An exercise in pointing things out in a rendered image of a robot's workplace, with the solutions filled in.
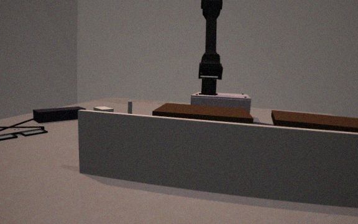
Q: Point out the black glasses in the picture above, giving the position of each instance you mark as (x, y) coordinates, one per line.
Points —
(24, 133)

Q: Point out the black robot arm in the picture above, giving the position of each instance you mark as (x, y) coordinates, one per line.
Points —
(210, 63)

